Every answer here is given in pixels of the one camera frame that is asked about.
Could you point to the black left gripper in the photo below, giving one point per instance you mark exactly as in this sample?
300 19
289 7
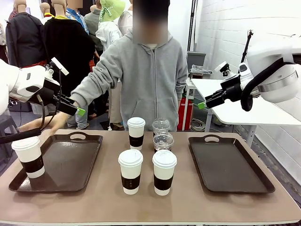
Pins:
50 93

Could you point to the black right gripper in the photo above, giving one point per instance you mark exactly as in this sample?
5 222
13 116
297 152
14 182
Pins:
232 90

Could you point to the clear plastic dome-lid cup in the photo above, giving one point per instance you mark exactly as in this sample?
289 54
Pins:
161 126

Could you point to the white paper cup black sleeve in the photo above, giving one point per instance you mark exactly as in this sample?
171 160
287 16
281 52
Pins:
30 160
164 174
130 171
136 131

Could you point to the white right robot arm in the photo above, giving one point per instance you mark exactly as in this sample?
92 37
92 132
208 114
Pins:
277 77

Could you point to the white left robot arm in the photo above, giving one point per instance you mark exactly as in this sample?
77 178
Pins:
23 80

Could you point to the person's right forearm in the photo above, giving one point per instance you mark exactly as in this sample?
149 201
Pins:
94 84

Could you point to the grey tray of parts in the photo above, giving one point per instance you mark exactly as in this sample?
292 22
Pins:
200 70

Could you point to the dark brown serving tray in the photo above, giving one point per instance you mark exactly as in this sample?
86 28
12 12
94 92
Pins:
228 164
70 162

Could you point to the person's right hand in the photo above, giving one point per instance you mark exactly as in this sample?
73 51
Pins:
55 122

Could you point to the white side table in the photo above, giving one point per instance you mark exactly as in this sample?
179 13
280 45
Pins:
235 113

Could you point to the red box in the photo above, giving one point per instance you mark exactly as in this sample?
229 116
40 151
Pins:
184 115

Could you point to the grey storage box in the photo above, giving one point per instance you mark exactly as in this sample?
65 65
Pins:
196 60

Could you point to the black case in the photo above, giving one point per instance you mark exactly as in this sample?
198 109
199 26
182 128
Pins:
20 106

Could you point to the mannequin in black robe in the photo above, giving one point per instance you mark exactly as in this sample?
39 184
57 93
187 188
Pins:
68 51

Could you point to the slim black tripod pole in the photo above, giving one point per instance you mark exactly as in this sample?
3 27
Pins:
246 47

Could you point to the person in grey hoodie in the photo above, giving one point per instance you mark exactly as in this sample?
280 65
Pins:
150 82

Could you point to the clear plastic cup iced tea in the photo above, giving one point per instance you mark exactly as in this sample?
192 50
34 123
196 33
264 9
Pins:
163 142

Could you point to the dark grey chair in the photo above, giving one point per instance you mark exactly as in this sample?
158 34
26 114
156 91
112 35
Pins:
5 131

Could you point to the black light stand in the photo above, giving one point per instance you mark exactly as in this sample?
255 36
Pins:
192 23

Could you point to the mannequin in dark jacket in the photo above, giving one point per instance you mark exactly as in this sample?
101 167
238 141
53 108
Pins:
23 37

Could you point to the person in olive jacket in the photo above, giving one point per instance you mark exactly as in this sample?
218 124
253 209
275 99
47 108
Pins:
93 26

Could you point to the person in blue patterned shirt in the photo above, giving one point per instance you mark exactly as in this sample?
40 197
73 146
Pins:
76 16

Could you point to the mannequin with red yellow collar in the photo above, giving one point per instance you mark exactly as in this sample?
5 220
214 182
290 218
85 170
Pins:
45 11

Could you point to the mannequin in white robe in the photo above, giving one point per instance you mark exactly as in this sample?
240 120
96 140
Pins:
125 23

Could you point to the green bucket hat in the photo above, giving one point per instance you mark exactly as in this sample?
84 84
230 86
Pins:
111 10

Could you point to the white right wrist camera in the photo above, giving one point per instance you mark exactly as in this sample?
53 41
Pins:
224 68

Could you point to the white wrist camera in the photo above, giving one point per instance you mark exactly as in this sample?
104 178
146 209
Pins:
224 68
60 66

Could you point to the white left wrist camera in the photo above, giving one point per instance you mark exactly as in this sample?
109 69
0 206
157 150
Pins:
60 66

